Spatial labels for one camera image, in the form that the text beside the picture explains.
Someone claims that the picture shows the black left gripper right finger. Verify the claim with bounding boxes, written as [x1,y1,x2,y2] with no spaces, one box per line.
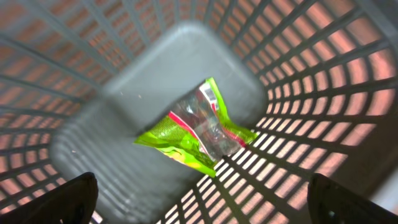
[307,173,397,224]

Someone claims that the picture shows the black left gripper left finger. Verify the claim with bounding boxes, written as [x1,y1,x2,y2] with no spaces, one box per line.
[1,172,98,224]

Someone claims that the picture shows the green snack packet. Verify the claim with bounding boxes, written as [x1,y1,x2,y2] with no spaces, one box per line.
[134,78,258,177]

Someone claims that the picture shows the grey plastic mesh basket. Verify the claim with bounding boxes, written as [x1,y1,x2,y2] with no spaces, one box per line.
[1,0,397,223]

